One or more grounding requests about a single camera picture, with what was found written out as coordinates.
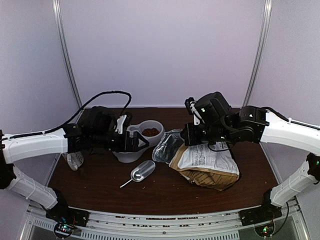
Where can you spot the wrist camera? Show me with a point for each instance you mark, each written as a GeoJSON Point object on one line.
{"type": "Point", "coordinates": [122, 122]}
{"type": "Point", "coordinates": [190, 106]}

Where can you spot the aluminium frame post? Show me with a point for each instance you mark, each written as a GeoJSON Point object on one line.
{"type": "Point", "coordinates": [263, 35]}
{"type": "Point", "coordinates": [56, 4]}

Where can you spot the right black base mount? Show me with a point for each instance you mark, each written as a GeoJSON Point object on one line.
{"type": "Point", "coordinates": [263, 213]}

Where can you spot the grey double pet bowl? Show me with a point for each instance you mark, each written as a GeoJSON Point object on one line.
{"type": "Point", "coordinates": [129, 157]}

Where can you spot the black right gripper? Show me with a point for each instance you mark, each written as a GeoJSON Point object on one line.
{"type": "Point", "coordinates": [190, 138]}

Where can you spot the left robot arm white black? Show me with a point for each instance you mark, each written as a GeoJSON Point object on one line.
{"type": "Point", "coordinates": [97, 127]}

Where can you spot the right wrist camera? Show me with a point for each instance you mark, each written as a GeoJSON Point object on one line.
{"type": "Point", "coordinates": [190, 106]}

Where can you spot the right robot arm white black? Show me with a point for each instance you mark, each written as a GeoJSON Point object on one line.
{"type": "Point", "coordinates": [214, 121]}

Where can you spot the left aluminium frame post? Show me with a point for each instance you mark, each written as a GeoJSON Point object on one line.
{"type": "Point", "coordinates": [56, 4]}

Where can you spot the right aluminium frame post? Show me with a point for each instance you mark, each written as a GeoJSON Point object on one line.
{"type": "Point", "coordinates": [263, 35]}

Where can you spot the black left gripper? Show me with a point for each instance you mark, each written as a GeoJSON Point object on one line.
{"type": "Point", "coordinates": [133, 142]}

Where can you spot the brown white pet food bag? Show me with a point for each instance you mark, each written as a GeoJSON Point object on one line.
{"type": "Point", "coordinates": [208, 166]}

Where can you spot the white patterned mug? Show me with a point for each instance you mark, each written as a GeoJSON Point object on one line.
{"type": "Point", "coordinates": [74, 160]}

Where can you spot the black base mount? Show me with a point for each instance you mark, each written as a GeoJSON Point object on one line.
{"type": "Point", "coordinates": [62, 213]}
{"type": "Point", "coordinates": [263, 213]}

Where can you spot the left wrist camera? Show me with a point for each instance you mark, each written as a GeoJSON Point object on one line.
{"type": "Point", "coordinates": [122, 122]}

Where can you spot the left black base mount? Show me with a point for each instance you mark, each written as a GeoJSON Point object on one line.
{"type": "Point", "coordinates": [62, 213]}

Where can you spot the front aluminium rail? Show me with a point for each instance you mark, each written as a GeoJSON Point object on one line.
{"type": "Point", "coordinates": [223, 225]}

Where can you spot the silver metal scoop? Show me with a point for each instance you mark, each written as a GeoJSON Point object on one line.
{"type": "Point", "coordinates": [141, 172]}

